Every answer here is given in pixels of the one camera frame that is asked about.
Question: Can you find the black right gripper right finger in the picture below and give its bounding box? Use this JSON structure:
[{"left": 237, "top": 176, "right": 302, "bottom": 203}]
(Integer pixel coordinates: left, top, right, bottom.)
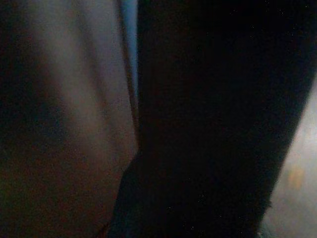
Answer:
[{"left": 198, "top": 173, "right": 272, "bottom": 238}]

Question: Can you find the black broom handle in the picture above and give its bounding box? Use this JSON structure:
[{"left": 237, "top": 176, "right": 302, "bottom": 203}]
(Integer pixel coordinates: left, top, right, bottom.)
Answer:
[{"left": 137, "top": 0, "right": 317, "bottom": 206}]

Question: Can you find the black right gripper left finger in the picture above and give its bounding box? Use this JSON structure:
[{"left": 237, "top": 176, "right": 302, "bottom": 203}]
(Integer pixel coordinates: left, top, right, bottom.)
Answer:
[{"left": 106, "top": 151, "right": 174, "bottom": 238}]

